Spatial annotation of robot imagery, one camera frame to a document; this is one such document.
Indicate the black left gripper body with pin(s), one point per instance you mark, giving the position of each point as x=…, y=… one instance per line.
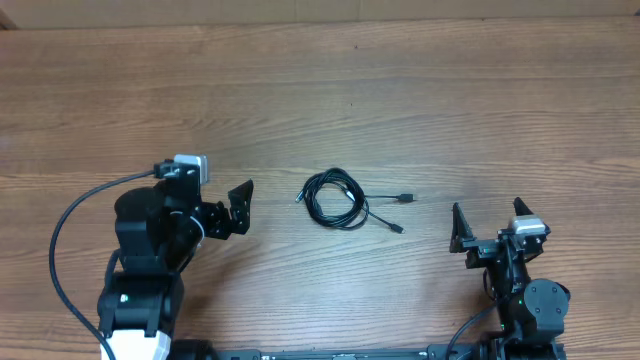
x=215, y=225

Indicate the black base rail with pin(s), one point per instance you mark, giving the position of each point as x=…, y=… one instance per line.
x=432, y=352

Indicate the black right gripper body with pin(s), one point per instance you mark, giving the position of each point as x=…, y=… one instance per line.
x=483, y=249

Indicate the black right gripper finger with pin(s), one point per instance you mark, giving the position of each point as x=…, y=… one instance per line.
x=521, y=209
x=461, y=231

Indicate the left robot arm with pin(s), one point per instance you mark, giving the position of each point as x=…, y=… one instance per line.
x=158, y=230

